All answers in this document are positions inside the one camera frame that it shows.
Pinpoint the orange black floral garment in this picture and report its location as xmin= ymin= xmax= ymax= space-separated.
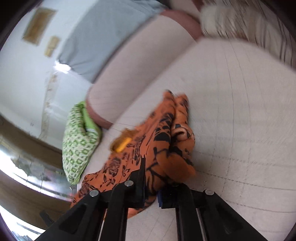
xmin=71 ymin=90 xmax=196 ymax=208

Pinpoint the wooden glass door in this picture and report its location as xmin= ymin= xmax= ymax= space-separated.
xmin=1 ymin=118 xmax=76 ymax=240

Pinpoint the green white patterned pillow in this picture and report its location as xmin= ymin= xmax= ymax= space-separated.
xmin=62 ymin=101 xmax=102 ymax=185

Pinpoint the pink bolster cushion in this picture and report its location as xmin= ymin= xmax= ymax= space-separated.
xmin=85 ymin=10 xmax=202 ymax=129

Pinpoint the grey blue pillow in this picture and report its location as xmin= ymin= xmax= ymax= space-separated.
xmin=57 ymin=1 xmax=167 ymax=83

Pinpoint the beige striped blanket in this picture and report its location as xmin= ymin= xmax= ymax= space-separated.
xmin=200 ymin=1 xmax=295 ymax=68

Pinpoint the small gold wall frame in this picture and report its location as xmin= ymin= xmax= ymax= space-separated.
xmin=44 ymin=36 xmax=60 ymax=57

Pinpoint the large gold wall frame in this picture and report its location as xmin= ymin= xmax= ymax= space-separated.
xmin=23 ymin=8 xmax=56 ymax=46

